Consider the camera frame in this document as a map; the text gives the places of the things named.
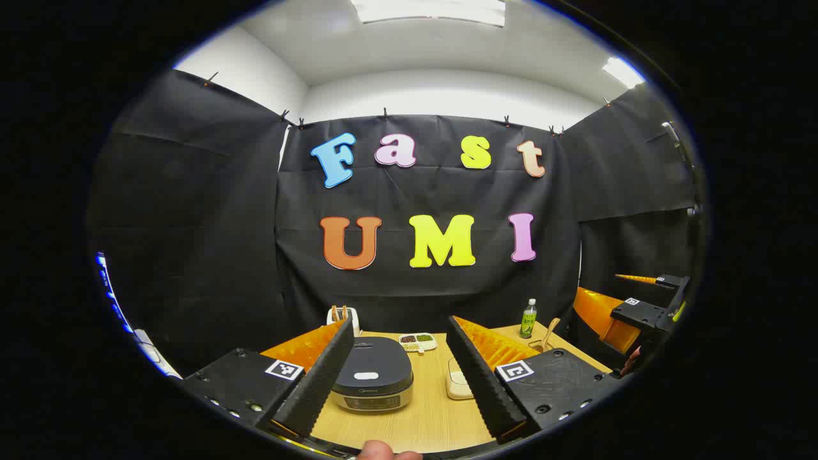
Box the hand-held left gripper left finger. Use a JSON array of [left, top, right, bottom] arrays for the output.
[[181, 318, 356, 441]]

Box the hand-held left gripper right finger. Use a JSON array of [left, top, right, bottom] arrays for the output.
[[445, 315, 622, 446]]

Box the computer monitor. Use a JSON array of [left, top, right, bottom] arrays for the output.
[[95, 251, 136, 334]]

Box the white divided bean dish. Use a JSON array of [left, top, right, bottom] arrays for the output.
[[397, 332, 438, 354]]

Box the wooden spoon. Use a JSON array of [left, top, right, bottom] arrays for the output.
[[536, 318, 562, 352]]

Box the row of small cloth clips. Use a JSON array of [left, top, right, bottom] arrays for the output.
[[203, 72, 613, 137]]

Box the white toaster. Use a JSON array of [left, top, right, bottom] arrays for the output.
[[326, 307, 362, 337]]

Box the black backdrop cloth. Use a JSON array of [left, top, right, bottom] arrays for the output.
[[86, 69, 700, 378]]

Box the ceiling light panel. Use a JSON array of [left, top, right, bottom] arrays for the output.
[[602, 56, 646, 90], [350, 0, 507, 27]]

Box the white side table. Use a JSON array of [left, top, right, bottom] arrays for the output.
[[131, 329, 183, 379]]

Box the dark grey rice cooker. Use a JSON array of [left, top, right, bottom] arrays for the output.
[[329, 337, 415, 413]]

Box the clear rice tray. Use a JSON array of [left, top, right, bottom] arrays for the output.
[[445, 356, 475, 401]]

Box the green label drink bottle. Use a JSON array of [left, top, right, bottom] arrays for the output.
[[519, 298, 538, 339]]

